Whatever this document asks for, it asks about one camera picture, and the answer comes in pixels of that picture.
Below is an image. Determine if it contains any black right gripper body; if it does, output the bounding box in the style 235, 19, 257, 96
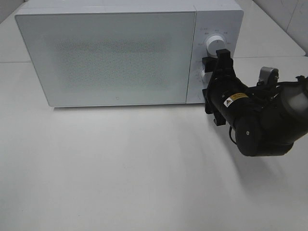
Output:
202, 64, 248, 127

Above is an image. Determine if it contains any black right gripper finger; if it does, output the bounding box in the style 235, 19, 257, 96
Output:
216, 49, 233, 69
202, 57, 218, 73

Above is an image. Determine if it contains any white timer knob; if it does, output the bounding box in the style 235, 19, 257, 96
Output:
200, 69, 211, 84

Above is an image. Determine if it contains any white microwave door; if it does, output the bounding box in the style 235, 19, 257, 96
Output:
15, 12, 195, 107

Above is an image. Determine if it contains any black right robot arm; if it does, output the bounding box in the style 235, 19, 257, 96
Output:
202, 49, 308, 157

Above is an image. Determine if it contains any white upper power knob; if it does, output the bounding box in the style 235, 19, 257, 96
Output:
205, 34, 226, 57

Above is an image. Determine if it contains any white microwave oven body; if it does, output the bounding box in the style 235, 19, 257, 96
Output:
15, 0, 244, 104

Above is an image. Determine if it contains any black camera cable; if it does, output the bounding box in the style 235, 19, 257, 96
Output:
228, 126, 239, 146

